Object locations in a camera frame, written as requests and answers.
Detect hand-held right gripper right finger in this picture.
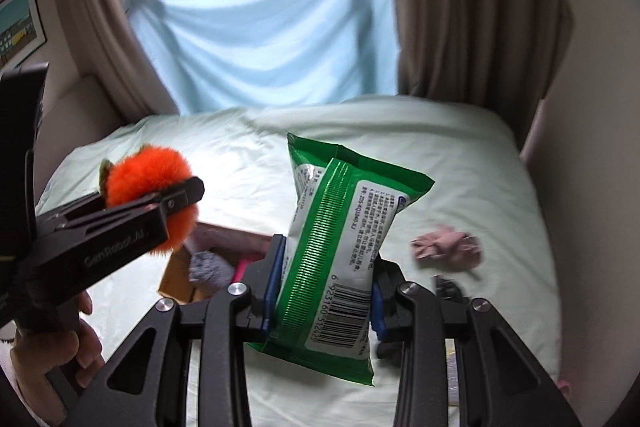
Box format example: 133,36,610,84
370,257,583,427

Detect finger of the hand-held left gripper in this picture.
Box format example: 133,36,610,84
65,176,206,226
36,191,107,222

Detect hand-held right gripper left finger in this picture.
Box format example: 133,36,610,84
75,234,288,427

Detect orange fluffy plush toy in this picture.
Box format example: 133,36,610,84
98,144,201,253

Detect green wet wipes packet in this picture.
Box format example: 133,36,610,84
245,132,436,387

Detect brown cardboard box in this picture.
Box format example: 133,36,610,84
157,222,273,305

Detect person's left hand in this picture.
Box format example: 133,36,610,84
10,289,106,408

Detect bright pink item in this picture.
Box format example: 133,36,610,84
232,257,255,284

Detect grey fluffy plush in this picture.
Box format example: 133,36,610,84
189,251,236,293

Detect small black item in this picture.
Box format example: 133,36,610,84
434,274,468,305

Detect pale pink cloth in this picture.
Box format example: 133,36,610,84
410,223,485,280

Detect light blue hanging sheet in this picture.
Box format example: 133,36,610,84
124,0,401,115

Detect framed wall picture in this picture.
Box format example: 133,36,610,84
0,0,48,72

